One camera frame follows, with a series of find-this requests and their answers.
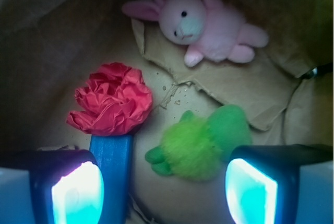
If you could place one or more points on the blue wooden block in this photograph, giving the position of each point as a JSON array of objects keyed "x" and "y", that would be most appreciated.
[{"x": 114, "y": 158}]

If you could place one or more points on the pink plush bunny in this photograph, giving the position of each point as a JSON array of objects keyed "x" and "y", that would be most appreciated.
[{"x": 209, "y": 28}]

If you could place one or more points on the red crumpled paper ball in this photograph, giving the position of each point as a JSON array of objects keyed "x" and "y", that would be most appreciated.
[{"x": 114, "y": 101}]

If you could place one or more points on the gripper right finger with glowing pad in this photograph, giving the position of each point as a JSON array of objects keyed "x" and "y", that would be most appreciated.
[{"x": 280, "y": 184}]

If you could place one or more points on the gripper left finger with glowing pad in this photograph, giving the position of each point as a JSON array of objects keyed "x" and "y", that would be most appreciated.
[{"x": 55, "y": 186}]

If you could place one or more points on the brown paper bag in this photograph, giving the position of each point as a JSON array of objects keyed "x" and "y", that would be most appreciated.
[{"x": 50, "y": 47}]

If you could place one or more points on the green plush toy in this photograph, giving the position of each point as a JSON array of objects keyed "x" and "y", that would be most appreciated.
[{"x": 195, "y": 147}]

